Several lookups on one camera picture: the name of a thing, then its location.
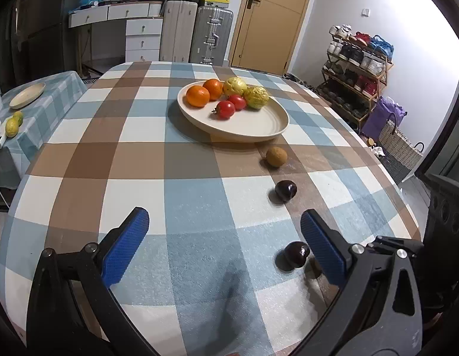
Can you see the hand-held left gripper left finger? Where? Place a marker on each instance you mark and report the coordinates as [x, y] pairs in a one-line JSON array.
[[123, 246]]

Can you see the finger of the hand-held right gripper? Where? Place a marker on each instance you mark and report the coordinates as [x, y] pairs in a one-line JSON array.
[[400, 241]]

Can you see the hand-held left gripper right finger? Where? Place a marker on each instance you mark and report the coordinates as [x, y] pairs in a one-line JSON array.
[[324, 248]]

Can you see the brown kiwi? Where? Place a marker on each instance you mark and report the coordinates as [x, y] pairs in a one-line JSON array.
[[277, 157], [313, 270]]

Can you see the large cream plate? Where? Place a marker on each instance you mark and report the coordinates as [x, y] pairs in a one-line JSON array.
[[251, 124]]

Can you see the wrinkled yellow-green guava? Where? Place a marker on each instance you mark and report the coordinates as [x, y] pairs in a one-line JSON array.
[[256, 97]]

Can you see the orange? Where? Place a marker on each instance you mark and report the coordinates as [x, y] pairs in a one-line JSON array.
[[214, 88], [198, 96]]

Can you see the red tomato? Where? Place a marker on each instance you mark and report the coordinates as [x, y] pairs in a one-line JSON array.
[[238, 102], [225, 110]]

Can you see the smooth yellow guava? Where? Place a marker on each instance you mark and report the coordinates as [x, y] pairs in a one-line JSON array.
[[234, 86]]

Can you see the dark grey woven basket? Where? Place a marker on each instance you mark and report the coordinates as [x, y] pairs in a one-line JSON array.
[[396, 168]]

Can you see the brown blue checked tablecloth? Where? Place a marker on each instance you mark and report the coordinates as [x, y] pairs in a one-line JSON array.
[[159, 178]]

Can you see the light woven basket bag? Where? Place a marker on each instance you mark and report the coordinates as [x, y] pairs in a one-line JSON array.
[[400, 144]]

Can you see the purple bag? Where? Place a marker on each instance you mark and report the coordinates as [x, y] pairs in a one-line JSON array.
[[377, 118]]

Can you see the teal checked tablecloth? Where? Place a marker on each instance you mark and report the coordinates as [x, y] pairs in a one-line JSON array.
[[47, 118]]

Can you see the wooden shoe rack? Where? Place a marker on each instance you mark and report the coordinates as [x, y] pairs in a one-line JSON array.
[[387, 70]]

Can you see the scattered sneakers pile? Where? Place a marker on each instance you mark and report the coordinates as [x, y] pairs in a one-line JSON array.
[[294, 78]]

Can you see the small beige plate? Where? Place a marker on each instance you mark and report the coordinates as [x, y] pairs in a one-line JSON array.
[[27, 95]]

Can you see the shoe rack with shoes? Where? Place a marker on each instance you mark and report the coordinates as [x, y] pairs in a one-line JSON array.
[[353, 59]]

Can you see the white desk with drawers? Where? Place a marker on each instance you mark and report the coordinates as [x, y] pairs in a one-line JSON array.
[[142, 37]]

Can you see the beige suitcase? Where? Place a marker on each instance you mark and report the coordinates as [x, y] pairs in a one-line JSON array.
[[177, 31]]

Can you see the grey refrigerator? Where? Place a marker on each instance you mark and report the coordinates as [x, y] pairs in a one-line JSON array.
[[40, 37]]

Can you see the grey suitcase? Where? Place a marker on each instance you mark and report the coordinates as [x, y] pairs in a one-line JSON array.
[[210, 35]]

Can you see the wooden door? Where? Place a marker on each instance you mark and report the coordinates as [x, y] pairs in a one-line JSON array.
[[274, 22]]

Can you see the yellow black shoe box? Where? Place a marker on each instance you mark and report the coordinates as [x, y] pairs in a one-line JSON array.
[[215, 1]]

